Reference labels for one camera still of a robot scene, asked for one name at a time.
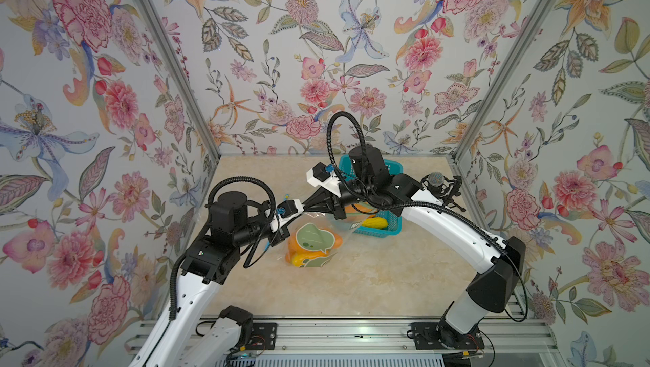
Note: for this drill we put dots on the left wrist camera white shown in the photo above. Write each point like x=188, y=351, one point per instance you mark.
x=286, y=212

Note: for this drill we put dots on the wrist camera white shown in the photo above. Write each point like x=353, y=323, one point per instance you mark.
x=286, y=212
x=322, y=176

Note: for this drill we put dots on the aluminium corner post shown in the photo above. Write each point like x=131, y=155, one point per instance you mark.
x=521, y=46
x=159, y=34

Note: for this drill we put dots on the aluminium corner post right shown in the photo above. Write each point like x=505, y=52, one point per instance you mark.
x=521, y=46

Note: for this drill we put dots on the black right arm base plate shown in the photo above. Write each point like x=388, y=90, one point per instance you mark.
x=436, y=336

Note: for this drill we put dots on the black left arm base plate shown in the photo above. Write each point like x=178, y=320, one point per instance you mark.
x=259, y=337

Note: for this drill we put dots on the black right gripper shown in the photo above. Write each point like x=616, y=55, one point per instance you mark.
x=339, y=209

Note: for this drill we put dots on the yellow mango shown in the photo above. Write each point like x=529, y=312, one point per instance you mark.
x=375, y=223

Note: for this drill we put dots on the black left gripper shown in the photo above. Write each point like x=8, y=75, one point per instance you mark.
x=278, y=237

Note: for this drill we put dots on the aluminium front rail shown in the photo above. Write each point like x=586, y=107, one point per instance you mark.
x=346, y=341

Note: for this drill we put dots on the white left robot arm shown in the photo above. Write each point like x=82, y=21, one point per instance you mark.
x=196, y=279

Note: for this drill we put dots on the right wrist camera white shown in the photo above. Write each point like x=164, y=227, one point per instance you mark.
x=322, y=176

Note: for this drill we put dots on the clear zip-top bag green print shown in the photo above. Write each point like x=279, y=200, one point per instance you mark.
x=313, y=227

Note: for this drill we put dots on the aluminium corner post left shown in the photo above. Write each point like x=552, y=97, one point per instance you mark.
x=159, y=34

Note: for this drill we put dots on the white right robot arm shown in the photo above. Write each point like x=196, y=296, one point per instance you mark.
x=498, y=262

